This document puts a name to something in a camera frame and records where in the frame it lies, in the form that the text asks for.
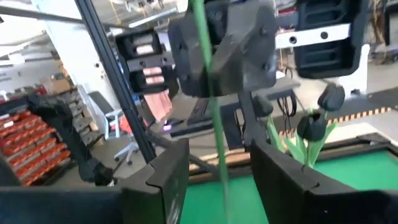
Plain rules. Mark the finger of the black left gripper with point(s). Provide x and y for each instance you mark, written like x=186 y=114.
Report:
x=189 y=62
x=245 y=56

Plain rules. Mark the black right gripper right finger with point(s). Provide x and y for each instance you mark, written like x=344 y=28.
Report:
x=311 y=205

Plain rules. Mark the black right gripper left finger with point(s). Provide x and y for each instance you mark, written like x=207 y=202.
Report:
x=93 y=207

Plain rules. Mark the black tulip with green stem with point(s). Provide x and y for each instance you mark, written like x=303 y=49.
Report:
x=331 y=98
x=311 y=127

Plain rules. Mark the light green strip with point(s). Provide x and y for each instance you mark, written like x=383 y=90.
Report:
x=216 y=124

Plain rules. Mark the black jointed arm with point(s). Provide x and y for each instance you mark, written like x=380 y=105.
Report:
x=49 y=107

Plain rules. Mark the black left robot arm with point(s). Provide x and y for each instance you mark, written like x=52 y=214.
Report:
x=248 y=124

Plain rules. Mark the grey desk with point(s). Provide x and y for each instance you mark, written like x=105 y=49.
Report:
x=283 y=87

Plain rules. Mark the black computer keyboard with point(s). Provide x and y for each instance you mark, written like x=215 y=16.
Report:
x=199 y=112

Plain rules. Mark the pink hanging cloth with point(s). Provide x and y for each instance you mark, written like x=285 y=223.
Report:
x=158 y=105

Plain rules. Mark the orange black striped floor strip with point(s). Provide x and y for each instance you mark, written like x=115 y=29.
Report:
x=357 y=115

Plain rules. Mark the computer mouse with light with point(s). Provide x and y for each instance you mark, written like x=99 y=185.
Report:
x=169 y=127

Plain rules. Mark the rack with red bins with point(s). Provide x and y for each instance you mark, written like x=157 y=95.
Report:
x=31 y=149

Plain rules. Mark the orange cloth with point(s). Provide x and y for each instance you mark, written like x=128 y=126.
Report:
x=126 y=126

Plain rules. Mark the white office chair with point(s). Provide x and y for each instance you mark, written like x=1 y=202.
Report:
x=99 y=102

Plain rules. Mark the white building column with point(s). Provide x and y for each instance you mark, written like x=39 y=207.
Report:
x=77 y=56

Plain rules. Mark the cardboard box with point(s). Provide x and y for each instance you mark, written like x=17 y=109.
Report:
x=57 y=85

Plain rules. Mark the black upright frame post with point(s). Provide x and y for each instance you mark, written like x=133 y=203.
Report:
x=115 y=77

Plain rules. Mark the black table edge rail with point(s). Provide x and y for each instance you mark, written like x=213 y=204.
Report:
x=357 y=144

